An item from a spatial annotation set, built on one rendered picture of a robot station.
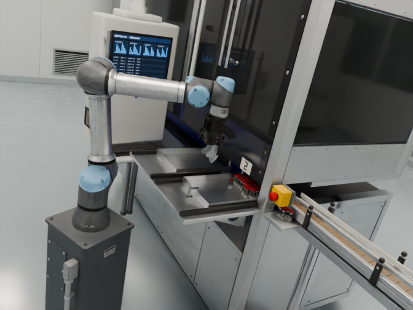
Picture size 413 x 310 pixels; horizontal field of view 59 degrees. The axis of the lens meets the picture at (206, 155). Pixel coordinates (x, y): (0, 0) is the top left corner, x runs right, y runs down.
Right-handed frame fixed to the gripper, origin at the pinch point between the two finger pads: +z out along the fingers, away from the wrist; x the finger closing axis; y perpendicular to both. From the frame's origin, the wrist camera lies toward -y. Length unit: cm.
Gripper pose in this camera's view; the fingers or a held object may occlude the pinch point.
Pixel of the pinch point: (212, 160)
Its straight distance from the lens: 157.9
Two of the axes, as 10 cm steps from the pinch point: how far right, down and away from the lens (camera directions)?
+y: -8.5, 0.3, -5.2
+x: 4.9, 4.1, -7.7
